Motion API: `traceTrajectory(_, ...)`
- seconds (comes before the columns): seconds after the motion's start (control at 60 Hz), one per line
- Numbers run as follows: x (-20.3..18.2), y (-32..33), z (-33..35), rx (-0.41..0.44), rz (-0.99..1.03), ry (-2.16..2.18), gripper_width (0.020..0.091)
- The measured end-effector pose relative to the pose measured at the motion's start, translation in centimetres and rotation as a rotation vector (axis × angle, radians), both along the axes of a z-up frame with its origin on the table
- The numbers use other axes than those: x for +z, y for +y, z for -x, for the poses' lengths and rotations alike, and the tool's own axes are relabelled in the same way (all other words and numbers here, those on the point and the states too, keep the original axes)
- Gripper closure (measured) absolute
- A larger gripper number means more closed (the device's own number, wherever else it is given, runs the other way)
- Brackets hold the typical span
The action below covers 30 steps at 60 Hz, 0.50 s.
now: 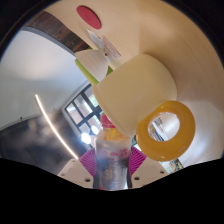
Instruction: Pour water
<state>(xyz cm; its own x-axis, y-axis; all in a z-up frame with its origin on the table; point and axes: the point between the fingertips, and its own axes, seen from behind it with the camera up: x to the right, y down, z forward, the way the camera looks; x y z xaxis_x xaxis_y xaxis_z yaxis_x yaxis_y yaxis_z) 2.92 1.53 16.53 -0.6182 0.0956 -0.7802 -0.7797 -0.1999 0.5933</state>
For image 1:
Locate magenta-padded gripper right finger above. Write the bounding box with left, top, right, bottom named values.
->
left=127, top=146, right=169, bottom=190

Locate long curved light strip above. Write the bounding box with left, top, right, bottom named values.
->
left=34, top=94, right=79, bottom=160

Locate large dark-framed window wall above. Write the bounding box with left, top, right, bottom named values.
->
left=63, top=83, right=104, bottom=136

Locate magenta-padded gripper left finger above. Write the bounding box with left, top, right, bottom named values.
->
left=57, top=148, right=98, bottom=190

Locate flat round red coaster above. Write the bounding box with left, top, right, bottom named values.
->
left=75, top=5, right=102, bottom=30

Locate red-capped clear drink bottle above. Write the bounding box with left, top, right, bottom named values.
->
left=94, top=113, right=133, bottom=191

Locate white ceramic bowl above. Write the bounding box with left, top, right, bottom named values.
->
left=74, top=49, right=109, bottom=83

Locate cream mug with yellow handle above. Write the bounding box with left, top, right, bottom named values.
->
left=92, top=53, right=197, bottom=163

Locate small white card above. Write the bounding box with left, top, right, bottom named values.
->
left=86, top=28, right=122, bottom=61

